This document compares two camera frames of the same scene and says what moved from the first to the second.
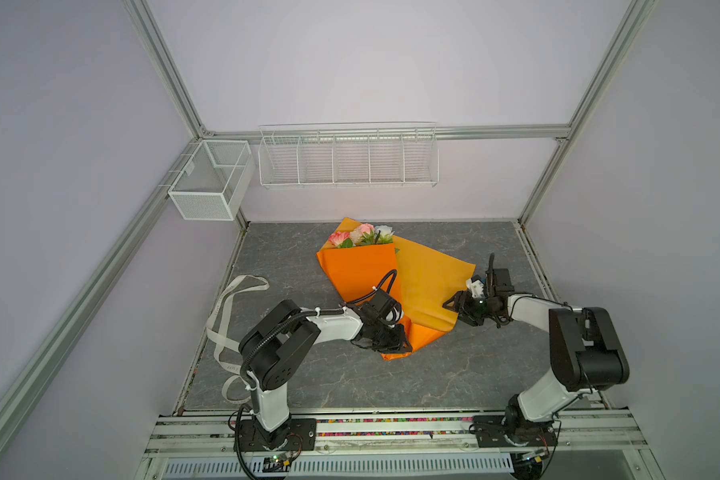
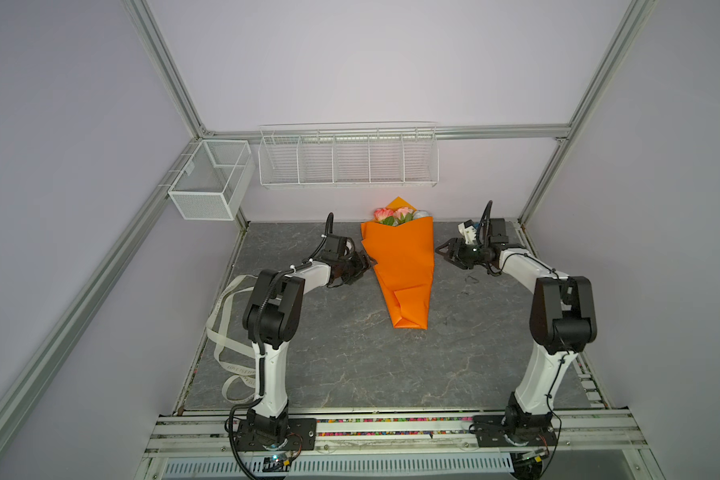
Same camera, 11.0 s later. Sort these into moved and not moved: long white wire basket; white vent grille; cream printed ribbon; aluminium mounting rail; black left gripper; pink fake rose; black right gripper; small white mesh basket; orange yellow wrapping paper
Moved: orange yellow wrapping paper; black right gripper; black left gripper; pink fake rose
Not moved: aluminium mounting rail; long white wire basket; white vent grille; small white mesh basket; cream printed ribbon
